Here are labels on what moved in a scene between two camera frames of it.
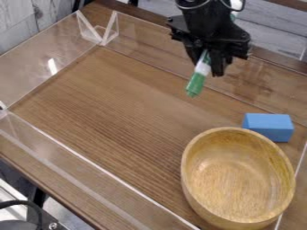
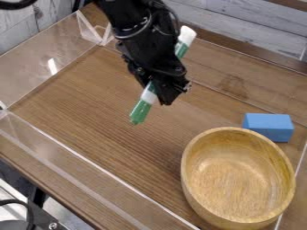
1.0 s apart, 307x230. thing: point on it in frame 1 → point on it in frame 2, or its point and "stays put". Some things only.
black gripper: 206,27 → 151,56
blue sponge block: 274,125 stays put
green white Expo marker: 203,68 → 140,110
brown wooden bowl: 238,178 stays put
